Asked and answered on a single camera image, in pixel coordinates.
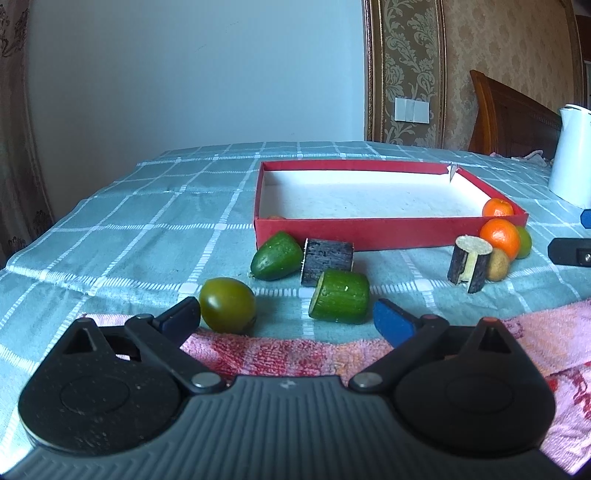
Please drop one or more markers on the teal checked tablecloth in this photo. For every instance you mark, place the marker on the teal checked tablecloth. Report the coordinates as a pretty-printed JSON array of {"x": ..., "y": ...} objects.
[{"x": 156, "y": 235}]

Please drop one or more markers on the white electric kettle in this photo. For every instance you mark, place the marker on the white electric kettle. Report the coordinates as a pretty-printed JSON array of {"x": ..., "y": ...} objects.
[{"x": 570, "y": 177}]

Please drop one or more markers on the green cucumber end piece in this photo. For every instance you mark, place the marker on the green cucumber end piece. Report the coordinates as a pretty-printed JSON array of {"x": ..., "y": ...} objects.
[{"x": 279, "y": 257}]

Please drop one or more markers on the white wall switch panel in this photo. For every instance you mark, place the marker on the white wall switch panel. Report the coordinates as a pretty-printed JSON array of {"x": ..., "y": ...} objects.
[{"x": 411, "y": 111}]

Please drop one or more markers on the green tomato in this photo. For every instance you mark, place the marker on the green tomato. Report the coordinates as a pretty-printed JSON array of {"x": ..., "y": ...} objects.
[
  {"x": 525, "y": 242},
  {"x": 227, "y": 305}
]

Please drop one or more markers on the pink cloth on bed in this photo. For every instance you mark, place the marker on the pink cloth on bed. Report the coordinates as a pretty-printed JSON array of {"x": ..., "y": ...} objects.
[{"x": 535, "y": 157}]

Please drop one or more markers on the dark eggplant chunk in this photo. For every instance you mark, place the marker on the dark eggplant chunk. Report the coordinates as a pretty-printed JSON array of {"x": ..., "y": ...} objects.
[{"x": 321, "y": 255}]

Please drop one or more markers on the split eggplant chunk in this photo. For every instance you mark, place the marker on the split eggplant chunk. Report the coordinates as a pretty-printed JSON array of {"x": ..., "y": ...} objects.
[{"x": 469, "y": 263}]

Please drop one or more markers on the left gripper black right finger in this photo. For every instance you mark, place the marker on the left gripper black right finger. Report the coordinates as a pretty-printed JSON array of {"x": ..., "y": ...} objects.
[{"x": 472, "y": 392}]

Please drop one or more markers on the red shallow cardboard box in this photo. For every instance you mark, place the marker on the red shallow cardboard box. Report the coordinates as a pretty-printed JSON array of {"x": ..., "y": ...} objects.
[{"x": 373, "y": 204}]

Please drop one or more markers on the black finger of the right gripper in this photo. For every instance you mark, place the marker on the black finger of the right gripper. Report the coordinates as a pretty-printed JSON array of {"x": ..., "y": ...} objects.
[
  {"x": 585, "y": 218},
  {"x": 570, "y": 252}
]

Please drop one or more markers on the orange mandarin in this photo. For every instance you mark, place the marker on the orange mandarin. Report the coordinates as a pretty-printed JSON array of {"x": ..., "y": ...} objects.
[
  {"x": 502, "y": 234},
  {"x": 497, "y": 207}
]

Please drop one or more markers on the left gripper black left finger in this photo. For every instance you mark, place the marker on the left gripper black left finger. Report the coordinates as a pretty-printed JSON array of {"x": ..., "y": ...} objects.
[{"x": 105, "y": 390}]

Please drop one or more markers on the pink towel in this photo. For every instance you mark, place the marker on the pink towel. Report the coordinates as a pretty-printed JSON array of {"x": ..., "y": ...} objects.
[{"x": 557, "y": 341}]

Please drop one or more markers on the wooden headboard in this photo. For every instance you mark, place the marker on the wooden headboard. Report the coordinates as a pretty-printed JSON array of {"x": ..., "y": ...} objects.
[{"x": 510, "y": 123}]

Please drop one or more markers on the patterned brown curtain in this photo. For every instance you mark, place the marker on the patterned brown curtain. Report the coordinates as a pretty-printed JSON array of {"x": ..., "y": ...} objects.
[{"x": 25, "y": 209}]

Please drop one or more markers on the brown kiwi fruit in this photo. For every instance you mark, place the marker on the brown kiwi fruit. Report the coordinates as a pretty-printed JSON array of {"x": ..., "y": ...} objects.
[{"x": 498, "y": 266}]

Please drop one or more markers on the gold wallpaper frame moulding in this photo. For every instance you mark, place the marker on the gold wallpaper frame moulding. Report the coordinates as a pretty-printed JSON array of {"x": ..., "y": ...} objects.
[{"x": 406, "y": 57}]

